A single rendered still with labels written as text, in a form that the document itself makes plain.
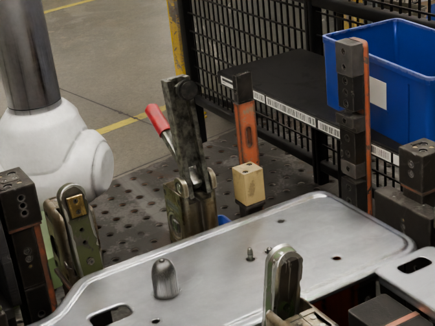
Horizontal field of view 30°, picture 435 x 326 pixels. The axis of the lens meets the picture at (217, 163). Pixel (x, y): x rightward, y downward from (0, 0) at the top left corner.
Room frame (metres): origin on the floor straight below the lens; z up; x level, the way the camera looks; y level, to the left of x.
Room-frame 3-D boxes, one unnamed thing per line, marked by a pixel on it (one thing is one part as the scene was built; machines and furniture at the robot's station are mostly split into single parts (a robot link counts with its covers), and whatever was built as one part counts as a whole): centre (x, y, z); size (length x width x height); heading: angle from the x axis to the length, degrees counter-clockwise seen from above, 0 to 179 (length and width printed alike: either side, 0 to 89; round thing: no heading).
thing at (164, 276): (0.87, 0.08, 1.02); 0.03 x 0.03 x 0.07
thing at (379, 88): (1.28, -0.34, 1.09); 0.30 x 0.17 x 0.13; 22
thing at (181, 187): (1.04, 0.06, 1.06); 0.03 x 0.01 x 0.03; 27
